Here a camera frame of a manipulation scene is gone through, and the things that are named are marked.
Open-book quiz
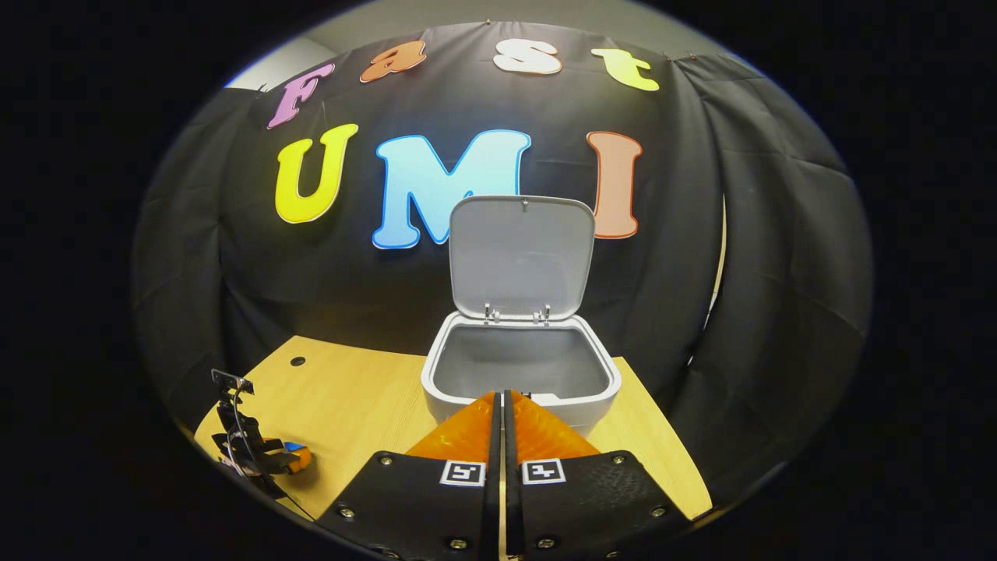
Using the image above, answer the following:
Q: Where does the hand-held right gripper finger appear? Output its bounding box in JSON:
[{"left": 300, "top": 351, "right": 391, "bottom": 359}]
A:
[
  {"left": 504, "top": 390, "right": 694, "bottom": 561},
  {"left": 315, "top": 391, "right": 502, "bottom": 561}
]

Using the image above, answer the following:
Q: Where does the white desktop garbage bin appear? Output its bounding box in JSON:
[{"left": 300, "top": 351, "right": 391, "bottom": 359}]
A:
[{"left": 421, "top": 195, "right": 622, "bottom": 437}]

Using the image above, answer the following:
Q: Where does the black backdrop cloth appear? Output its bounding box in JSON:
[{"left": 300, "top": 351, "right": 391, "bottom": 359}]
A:
[{"left": 131, "top": 22, "right": 873, "bottom": 507}]

